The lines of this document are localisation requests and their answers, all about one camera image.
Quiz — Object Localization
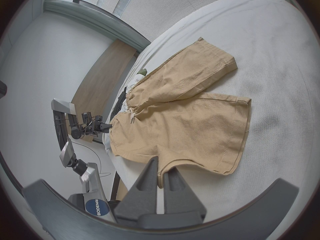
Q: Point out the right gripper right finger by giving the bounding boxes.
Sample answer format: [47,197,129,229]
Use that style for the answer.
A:
[163,168,208,215]

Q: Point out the bed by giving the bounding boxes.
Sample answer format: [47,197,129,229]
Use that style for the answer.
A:
[71,0,318,234]

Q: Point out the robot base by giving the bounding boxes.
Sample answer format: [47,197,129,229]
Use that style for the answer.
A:
[59,139,118,224]

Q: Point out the white curtain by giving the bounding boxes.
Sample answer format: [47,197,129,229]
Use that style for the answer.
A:
[113,0,240,43]

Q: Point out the tan shorts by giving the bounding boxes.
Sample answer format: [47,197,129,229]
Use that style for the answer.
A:
[109,36,252,188]

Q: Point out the black cable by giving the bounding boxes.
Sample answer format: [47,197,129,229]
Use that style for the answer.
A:
[74,141,112,177]

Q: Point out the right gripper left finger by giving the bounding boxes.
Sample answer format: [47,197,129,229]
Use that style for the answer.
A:
[114,156,159,220]

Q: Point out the pile of clothes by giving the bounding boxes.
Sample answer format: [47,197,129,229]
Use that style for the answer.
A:
[104,68,149,155]

